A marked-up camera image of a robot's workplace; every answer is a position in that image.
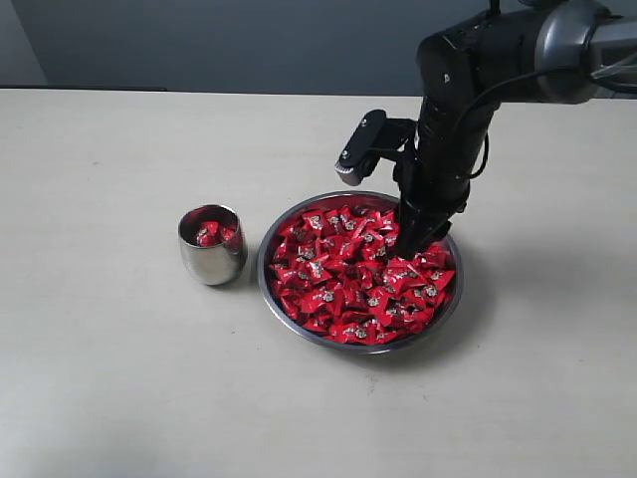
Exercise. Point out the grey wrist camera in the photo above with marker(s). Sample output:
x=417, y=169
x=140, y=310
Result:
x=357, y=160

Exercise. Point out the stainless steel bowl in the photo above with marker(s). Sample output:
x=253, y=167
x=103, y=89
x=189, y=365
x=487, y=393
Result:
x=328, y=271

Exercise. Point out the stainless steel cup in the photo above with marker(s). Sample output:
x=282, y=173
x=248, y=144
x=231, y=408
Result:
x=217, y=265

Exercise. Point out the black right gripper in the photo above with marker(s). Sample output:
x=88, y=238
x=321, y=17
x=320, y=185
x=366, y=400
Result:
x=434, y=184

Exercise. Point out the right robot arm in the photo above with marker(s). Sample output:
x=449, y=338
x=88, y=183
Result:
x=552, y=52

